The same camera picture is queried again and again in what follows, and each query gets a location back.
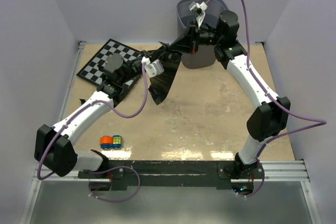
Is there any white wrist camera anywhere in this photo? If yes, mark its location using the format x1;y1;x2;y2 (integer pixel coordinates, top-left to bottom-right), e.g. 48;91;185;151
141;57;164;78
189;2;208;28

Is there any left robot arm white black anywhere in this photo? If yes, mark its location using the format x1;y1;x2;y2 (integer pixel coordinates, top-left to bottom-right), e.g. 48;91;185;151
34;56;152;180

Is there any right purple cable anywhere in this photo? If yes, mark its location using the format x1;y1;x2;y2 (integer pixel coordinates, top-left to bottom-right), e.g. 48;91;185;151
204;0;327;198

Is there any orange blue toy car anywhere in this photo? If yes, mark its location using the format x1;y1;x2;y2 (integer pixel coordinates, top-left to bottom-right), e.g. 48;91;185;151
100;135;122;150

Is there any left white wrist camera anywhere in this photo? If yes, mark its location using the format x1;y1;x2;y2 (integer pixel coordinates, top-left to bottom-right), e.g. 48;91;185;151
141;57;164;78

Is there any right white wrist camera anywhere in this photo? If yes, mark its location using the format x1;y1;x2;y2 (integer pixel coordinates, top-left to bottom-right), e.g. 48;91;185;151
189;2;208;28

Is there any black plastic trash bag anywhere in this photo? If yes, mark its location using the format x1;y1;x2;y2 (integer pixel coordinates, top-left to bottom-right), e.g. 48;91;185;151
141;42;182;105

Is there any aluminium rail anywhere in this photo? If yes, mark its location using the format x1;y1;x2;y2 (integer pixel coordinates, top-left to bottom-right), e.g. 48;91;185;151
50;41;87;130
33;158;312;183

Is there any black white chessboard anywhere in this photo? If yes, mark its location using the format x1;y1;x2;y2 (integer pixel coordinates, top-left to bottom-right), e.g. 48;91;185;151
77;39;140;92

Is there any aluminium left side rail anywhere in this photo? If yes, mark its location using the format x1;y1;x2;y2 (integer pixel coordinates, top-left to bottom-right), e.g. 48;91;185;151
50;41;87;130

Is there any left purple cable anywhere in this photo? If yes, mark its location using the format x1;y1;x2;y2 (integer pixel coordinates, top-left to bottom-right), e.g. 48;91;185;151
38;58;148;200

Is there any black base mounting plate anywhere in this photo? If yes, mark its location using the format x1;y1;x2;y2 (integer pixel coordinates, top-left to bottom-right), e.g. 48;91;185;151
78;161;265;192

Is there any purple cable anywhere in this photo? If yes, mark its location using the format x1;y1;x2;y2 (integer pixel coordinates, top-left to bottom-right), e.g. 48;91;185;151
38;58;148;200
204;0;327;198

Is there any grey plastic trash bin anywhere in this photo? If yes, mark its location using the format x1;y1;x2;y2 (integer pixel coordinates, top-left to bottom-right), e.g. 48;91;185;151
176;0;228;69

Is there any black chess piece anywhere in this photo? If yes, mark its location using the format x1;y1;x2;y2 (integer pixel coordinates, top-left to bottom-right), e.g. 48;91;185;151
97;64;103;71

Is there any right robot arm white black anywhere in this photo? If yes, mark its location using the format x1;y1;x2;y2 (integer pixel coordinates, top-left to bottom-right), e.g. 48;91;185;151
167;10;291;178

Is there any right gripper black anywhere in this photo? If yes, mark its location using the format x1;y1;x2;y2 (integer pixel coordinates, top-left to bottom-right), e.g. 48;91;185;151
169;19;224;55

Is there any aluminium front rail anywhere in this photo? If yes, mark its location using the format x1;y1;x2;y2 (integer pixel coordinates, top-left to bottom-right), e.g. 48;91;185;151
33;158;312;183

